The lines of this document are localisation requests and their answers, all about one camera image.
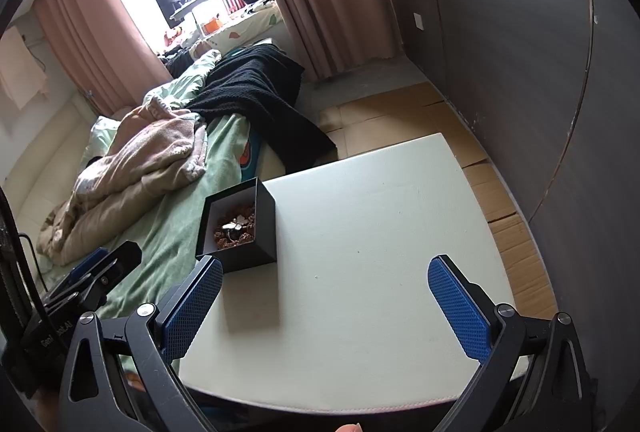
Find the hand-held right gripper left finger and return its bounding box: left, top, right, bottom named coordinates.
left=59, top=256, right=224, bottom=432

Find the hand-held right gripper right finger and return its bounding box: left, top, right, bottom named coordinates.
left=427, top=255, right=599, bottom=432

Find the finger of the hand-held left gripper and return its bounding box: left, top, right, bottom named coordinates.
left=45, top=248, right=111, bottom=300
left=75, top=239, right=143, bottom=308

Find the black jewelry box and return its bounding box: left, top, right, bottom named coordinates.
left=195, top=178, right=278, bottom=274

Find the green bedsheet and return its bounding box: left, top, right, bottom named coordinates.
left=90, top=50, right=261, bottom=373

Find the pink fleece blanket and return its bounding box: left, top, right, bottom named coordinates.
left=37, top=105, right=208, bottom=265

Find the cream padded headboard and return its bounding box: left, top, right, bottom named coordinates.
left=0, top=92, right=126, bottom=233

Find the blue orange printed sheet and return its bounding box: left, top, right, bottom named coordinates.
left=238, top=132, right=264, bottom=181

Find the beige hanging cloth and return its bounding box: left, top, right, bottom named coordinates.
left=0, top=26, right=51, bottom=110

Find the black knitted blanket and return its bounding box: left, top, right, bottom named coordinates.
left=185, top=45, right=337, bottom=168

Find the cream cloth with green hearts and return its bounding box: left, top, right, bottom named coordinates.
left=200, top=5, right=286, bottom=53

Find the black cable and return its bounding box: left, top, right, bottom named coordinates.
left=0, top=187, right=31, bottom=328

